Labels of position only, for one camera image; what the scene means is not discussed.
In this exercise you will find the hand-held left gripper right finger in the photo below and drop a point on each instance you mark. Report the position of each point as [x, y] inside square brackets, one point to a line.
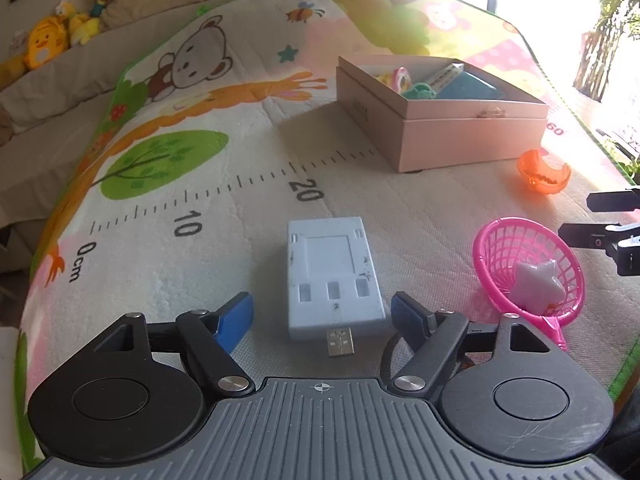
[407, 317]

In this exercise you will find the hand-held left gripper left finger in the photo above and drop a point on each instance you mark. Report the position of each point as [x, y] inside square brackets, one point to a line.
[235, 322]

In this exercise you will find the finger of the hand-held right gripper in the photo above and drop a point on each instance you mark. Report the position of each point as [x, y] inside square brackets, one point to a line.
[580, 235]
[612, 201]

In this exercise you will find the white star toy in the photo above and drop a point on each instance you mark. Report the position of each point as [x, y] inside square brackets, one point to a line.
[535, 285]

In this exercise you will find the orange plastic toy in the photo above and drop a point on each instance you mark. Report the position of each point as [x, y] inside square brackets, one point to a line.
[532, 172]

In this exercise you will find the pink plastic toy net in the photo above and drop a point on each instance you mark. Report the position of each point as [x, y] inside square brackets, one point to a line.
[500, 240]

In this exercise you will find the white USB hub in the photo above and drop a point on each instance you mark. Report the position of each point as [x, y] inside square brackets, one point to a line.
[330, 270]

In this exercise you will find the pink cardboard box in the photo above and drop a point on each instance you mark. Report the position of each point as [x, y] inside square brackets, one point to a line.
[450, 145]

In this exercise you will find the blue and white tissue packet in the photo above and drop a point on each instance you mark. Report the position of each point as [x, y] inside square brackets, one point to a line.
[470, 89]

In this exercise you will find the teal plastic toy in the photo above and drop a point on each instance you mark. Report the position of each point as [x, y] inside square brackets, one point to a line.
[419, 92]

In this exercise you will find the pink and yellow toy clock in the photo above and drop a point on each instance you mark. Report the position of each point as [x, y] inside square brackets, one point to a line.
[400, 79]

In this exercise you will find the printed cartoon play mat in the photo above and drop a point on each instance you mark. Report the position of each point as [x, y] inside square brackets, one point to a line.
[210, 260]

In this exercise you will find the green plant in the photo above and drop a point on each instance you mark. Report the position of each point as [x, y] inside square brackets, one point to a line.
[607, 50]

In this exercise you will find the beige covered sofa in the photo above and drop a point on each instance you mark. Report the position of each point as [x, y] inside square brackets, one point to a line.
[50, 110]

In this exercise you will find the small yellow plush toy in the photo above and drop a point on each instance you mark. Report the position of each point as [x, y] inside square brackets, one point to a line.
[80, 27]

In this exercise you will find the long yellow plush pillow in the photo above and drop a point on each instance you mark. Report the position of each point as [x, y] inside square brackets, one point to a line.
[11, 70]

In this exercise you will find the yellow duck plush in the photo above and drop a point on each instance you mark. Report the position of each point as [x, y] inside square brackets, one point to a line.
[45, 42]

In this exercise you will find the small white plush toy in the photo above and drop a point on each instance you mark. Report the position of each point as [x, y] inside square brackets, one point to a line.
[17, 41]

